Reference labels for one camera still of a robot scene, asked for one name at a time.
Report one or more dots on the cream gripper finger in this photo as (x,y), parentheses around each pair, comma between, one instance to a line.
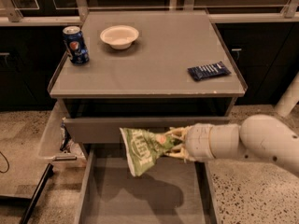
(178,154)
(179,132)

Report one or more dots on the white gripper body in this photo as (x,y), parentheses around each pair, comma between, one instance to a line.
(198,141)

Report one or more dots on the green jalapeno chip bag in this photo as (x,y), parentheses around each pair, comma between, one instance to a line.
(144,148)

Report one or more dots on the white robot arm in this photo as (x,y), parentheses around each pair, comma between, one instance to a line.
(257,138)

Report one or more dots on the grey open middle drawer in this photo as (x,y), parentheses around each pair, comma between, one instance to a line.
(172,192)

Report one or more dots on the grey drawer cabinet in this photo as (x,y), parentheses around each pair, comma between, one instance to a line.
(150,78)

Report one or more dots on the grey top drawer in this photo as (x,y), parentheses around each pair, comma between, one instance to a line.
(107,130)

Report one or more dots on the dark blue snack bar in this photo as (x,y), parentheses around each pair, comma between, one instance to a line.
(208,71)

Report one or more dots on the snack bags in bin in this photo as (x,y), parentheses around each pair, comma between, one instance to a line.
(67,144)

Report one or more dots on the dark background cabinets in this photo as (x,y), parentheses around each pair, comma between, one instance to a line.
(32,32)

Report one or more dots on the black floor bar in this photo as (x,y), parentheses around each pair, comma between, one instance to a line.
(37,193)

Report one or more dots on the blue pepsi can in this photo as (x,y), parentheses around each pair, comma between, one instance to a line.
(75,45)

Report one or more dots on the metal cabinet handle right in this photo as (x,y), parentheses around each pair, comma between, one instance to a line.
(236,54)

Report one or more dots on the white post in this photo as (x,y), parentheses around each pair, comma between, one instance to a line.
(289,99)

